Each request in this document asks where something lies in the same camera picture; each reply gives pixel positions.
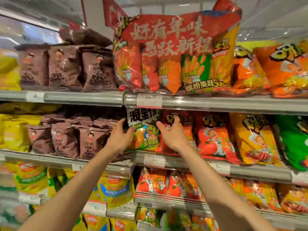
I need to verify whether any metal store shelving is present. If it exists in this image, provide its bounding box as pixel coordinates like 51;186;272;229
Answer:
0;89;308;231

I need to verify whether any row of red tomato chip bags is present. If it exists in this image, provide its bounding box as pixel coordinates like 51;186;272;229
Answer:
136;167;205;201

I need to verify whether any row of orange snack bags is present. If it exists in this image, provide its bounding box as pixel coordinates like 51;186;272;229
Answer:
232;40;308;98

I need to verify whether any person's left forearm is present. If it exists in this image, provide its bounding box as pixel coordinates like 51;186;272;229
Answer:
18;148;125;231

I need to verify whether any yellow chef snack bag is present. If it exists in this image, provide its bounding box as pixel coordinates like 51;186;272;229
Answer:
229;113;285;167

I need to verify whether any large red multipack snack bag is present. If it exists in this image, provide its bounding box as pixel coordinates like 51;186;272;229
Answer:
112;0;243;95

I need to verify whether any person's left hand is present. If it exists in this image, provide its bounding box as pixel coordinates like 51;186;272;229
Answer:
105;117;137;157

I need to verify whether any person's right hand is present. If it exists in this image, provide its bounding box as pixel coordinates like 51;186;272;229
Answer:
156;115;193;154

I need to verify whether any person's right forearm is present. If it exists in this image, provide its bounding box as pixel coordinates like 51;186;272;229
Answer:
177;144;277;231

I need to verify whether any red hanging banner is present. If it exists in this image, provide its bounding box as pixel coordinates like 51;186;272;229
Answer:
102;0;128;30

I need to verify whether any red tomato snack bag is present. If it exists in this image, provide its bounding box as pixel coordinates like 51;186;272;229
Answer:
194;112;242;165
156;110;196;157

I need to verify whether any white green frog snack bag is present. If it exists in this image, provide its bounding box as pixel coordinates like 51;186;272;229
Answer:
125;107;162;152

